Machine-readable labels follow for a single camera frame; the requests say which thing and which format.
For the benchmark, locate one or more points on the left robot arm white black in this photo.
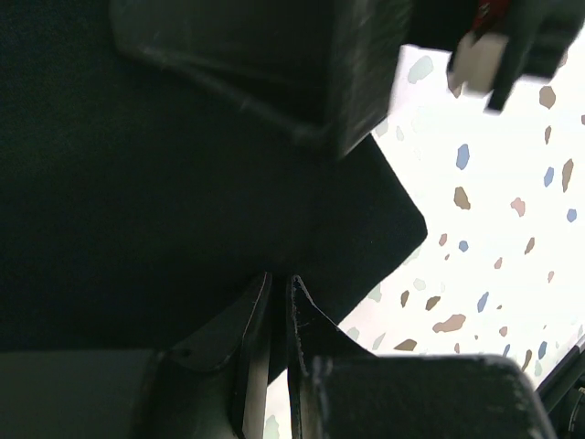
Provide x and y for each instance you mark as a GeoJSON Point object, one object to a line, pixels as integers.
{"type": "Point", "coordinates": [564, 388]}

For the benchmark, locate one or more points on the black t shirt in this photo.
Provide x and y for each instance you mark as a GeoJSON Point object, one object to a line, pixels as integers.
{"type": "Point", "coordinates": [136, 204]}

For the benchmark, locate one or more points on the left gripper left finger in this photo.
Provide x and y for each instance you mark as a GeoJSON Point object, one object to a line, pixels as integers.
{"type": "Point", "coordinates": [211, 385]}

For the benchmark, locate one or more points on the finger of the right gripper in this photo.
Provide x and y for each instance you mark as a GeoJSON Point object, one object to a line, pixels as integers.
{"type": "Point", "coordinates": [322, 71]}

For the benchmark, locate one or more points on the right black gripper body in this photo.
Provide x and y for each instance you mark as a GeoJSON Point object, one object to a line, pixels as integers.
{"type": "Point", "coordinates": [493, 44]}

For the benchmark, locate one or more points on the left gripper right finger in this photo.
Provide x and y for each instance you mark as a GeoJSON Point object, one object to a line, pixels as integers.
{"type": "Point", "coordinates": [340, 390]}

